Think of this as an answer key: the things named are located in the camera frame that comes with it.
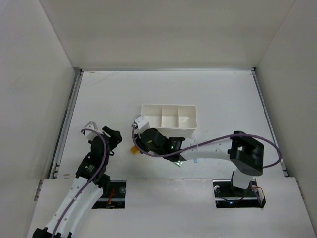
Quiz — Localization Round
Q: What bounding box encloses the yellow lego brick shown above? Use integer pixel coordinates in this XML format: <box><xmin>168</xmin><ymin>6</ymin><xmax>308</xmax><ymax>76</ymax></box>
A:
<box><xmin>130</xmin><ymin>146</ymin><xmax>139</xmax><ymax>155</ymax></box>

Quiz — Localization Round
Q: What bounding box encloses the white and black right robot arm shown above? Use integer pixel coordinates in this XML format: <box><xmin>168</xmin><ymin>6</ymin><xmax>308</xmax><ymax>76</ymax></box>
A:
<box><xmin>132</xmin><ymin>128</ymin><xmax>264</xmax><ymax>190</ymax></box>

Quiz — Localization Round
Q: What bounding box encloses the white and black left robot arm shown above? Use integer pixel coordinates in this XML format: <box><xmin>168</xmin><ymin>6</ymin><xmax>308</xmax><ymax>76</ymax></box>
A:
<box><xmin>32</xmin><ymin>122</ymin><xmax>122</xmax><ymax>238</ymax></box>

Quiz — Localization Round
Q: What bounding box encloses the white three-compartment container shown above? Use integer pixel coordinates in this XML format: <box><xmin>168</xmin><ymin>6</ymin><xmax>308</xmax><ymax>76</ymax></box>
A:
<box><xmin>141</xmin><ymin>104</ymin><xmax>197</xmax><ymax>137</ymax></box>

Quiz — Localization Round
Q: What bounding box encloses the green flat lego plate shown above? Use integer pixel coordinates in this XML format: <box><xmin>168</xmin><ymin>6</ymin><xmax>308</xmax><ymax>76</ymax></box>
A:
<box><xmin>174</xmin><ymin>161</ymin><xmax>184</xmax><ymax>167</ymax></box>

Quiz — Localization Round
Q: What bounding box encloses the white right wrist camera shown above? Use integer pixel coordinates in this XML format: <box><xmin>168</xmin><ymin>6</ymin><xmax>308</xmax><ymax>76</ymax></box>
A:
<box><xmin>134</xmin><ymin>116</ymin><xmax>150</xmax><ymax>133</ymax></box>

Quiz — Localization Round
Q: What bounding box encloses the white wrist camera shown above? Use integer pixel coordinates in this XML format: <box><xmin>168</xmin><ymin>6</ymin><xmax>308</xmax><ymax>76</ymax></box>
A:
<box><xmin>81</xmin><ymin>121</ymin><xmax>100</xmax><ymax>141</ymax></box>
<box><xmin>134</xmin><ymin>116</ymin><xmax>150</xmax><ymax>133</ymax></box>

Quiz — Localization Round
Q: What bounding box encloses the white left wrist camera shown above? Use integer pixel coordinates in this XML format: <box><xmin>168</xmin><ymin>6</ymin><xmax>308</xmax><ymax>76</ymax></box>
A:
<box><xmin>81</xmin><ymin>121</ymin><xmax>100</xmax><ymax>141</ymax></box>

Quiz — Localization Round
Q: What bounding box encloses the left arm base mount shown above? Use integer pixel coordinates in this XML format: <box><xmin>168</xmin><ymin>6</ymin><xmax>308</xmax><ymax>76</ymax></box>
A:
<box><xmin>92</xmin><ymin>180</ymin><xmax>127</xmax><ymax>209</ymax></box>

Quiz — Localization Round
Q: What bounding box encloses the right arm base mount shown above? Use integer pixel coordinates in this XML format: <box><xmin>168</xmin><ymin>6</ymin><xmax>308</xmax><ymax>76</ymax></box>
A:
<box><xmin>213</xmin><ymin>179</ymin><xmax>266</xmax><ymax>208</ymax></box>

